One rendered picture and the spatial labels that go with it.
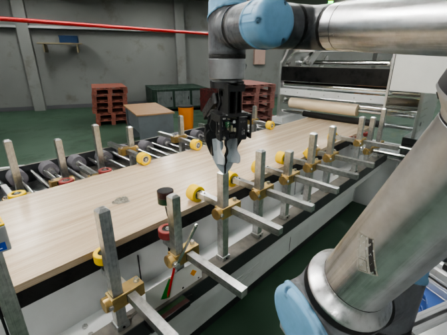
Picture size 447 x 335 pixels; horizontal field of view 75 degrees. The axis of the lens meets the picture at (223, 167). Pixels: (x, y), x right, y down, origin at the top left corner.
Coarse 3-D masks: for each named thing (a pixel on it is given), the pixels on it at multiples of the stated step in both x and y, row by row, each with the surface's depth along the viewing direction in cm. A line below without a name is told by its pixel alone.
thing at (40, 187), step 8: (200, 128) 319; (136, 144) 267; (176, 144) 300; (88, 152) 237; (152, 152) 277; (168, 152) 277; (56, 160) 221; (120, 160) 255; (8, 168) 202; (24, 168) 207; (32, 168) 211; (72, 168) 231; (96, 168) 237; (112, 168) 237; (120, 168) 237; (0, 176) 198; (32, 176) 212; (8, 184) 203; (32, 184) 207; (40, 184) 207; (0, 192) 195; (0, 200) 184
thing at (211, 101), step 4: (212, 96) 63; (216, 96) 62; (208, 100) 66; (212, 100) 63; (216, 100) 62; (208, 104) 66; (212, 104) 63; (216, 104) 63; (204, 108) 70; (208, 108) 67; (212, 108) 65; (204, 112) 70; (208, 112) 68; (204, 116) 71
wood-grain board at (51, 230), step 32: (288, 128) 288; (320, 128) 288; (352, 128) 288; (160, 160) 199; (192, 160) 199; (64, 192) 152; (96, 192) 152; (128, 192) 152; (32, 224) 123; (64, 224) 123; (128, 224) 123; (160, 224) 126; (32, 256) 104; (64, 256) 104
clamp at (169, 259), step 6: (192, 246) 114; (198, 246) 115; (168, 252) 110; (186, 252) 111; (198, 252) 116; (168, 258) 108; (174, 258) 108; (186, 258) 112; (168, 264) 108; (180, 264) 110
